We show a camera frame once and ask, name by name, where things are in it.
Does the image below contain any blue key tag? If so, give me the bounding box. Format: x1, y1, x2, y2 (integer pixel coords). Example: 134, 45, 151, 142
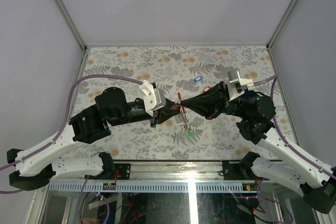
194, 76, 202, 82

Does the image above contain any red key tags bunch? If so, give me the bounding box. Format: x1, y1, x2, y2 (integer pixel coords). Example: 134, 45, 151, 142
203, 86, 212, 93

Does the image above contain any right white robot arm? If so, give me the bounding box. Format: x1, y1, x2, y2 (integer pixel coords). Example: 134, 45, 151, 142
181, 82, 335, 214

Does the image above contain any purple cable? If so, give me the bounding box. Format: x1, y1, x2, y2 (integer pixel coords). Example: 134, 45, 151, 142
0, 74, 144, 195
251, 73, 336, 177

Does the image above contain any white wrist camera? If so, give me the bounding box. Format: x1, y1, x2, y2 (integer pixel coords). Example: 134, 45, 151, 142
139, 80, 166, 117
226, 70, 254, 101

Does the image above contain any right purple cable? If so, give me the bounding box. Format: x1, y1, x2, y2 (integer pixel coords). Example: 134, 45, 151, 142
251, 73, 336, 177

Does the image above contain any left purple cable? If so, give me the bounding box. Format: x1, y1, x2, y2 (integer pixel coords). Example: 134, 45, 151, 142
0, 74, 144, 195

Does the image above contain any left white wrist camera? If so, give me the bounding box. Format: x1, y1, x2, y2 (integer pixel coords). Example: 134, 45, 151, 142
139, 80, 166, 117

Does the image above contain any grey slotted cable duct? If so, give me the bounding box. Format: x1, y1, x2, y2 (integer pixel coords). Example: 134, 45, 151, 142
48, 182, 256, 193

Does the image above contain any red key tag with key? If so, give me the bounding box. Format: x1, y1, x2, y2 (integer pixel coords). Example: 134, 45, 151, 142
170, 92, 186, 114

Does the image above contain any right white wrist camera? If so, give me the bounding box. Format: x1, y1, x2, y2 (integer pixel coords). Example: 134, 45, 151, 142
226, 70, 254, 101

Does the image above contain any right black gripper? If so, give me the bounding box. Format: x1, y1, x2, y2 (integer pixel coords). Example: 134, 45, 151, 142
181, 81, 249, 120

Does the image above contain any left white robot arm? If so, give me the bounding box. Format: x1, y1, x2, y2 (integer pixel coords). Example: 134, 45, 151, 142
7, 87, 180, 191

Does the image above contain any metal key holder red handle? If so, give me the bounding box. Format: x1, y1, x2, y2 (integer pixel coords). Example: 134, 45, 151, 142
179, 110, 191, 131

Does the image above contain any aluminium front rail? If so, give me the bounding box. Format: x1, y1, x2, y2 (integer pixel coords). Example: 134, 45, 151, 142
50, 157, 254, 181

